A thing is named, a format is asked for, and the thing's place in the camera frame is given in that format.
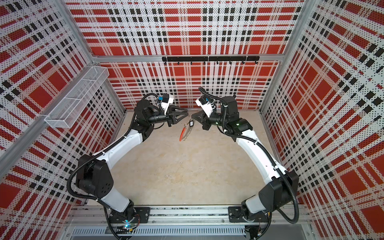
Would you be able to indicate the white wire mesh basket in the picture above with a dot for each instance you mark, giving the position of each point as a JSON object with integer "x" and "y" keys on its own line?
{"x": 70, "y": 107}

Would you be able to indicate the silver keyring with red handle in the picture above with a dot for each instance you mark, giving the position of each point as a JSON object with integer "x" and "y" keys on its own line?
{"x": 187, "y": 129}

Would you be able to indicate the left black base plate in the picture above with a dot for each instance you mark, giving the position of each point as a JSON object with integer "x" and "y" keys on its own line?
{"x": 130, "y": 215}

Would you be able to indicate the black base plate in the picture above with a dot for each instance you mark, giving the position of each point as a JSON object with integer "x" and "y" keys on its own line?
{"x": 130, "y": 215}
{"x": 238, "y": 214}

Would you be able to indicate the black hook rail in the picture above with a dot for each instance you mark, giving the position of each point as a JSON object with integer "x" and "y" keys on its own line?
{"x": 212, "y": 59}

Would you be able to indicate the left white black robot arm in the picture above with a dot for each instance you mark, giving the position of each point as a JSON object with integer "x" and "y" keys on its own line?
{"x": 92, "y": 179}

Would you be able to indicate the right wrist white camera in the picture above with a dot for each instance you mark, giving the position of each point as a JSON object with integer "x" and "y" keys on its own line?
{"x": 207, "y": 105}

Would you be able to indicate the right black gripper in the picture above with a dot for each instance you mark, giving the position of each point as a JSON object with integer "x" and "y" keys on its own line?
{"x": 203, "y": 119}

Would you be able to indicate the wrist white camera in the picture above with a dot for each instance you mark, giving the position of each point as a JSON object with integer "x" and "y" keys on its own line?
{"x": 207, "y": 105}
{"x": 165, "y": 101}

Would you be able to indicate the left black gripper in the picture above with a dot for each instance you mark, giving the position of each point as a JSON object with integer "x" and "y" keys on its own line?
{"x": 171, "y": 116}

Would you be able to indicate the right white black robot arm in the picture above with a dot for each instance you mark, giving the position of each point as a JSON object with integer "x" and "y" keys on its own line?
{"x": 280, "y": 190}

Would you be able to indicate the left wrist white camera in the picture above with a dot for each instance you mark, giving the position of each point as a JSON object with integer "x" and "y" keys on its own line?
{"x": 165, "y": 101}

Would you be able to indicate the aluminium front rail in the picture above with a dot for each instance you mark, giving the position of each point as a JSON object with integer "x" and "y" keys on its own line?
{"x": 187, "y": 222}

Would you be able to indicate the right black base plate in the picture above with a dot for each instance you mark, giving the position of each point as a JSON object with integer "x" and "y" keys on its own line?
{"x": 238, "y": 214}

